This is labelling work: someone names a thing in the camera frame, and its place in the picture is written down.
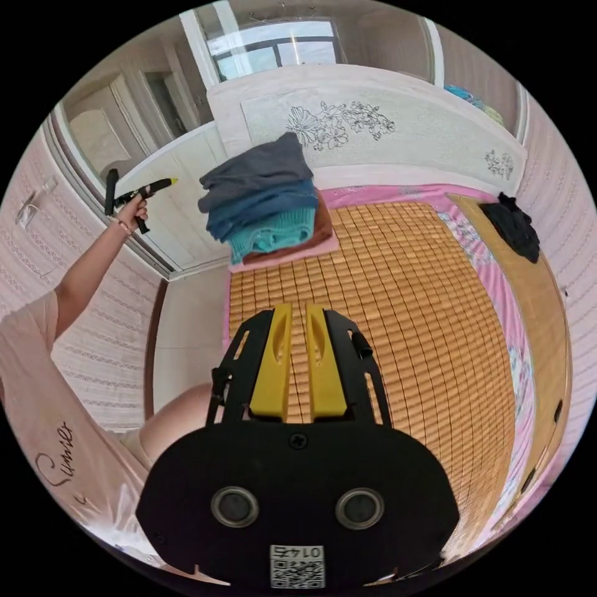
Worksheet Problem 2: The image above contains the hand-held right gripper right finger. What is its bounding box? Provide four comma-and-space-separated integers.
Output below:
305, 303, 348, 419

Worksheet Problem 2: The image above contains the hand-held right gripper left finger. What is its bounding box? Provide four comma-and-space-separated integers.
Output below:
249, 303, 294, 419

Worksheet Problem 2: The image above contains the person's left forearm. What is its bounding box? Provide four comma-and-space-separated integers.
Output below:
55, 217, 133, 327

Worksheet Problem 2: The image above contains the black long sleeve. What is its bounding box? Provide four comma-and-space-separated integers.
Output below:
480, 191, 542, 264

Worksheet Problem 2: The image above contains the person's left hand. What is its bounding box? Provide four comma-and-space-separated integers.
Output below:
115, 195, 149, 233

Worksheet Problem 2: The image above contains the white cupboard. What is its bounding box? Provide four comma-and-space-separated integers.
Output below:
50, 65, 232, 282

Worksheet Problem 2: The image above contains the pile of clothes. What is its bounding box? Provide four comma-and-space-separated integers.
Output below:
197, 132, 340, 274

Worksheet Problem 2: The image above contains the bed with woven mat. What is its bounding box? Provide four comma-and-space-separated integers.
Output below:
206, 63, 573, 551

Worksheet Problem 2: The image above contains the window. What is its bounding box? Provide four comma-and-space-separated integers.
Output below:
179, 8, 347, 86

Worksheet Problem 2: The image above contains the person's body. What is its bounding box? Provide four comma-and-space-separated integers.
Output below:
0, 291, 218, 577

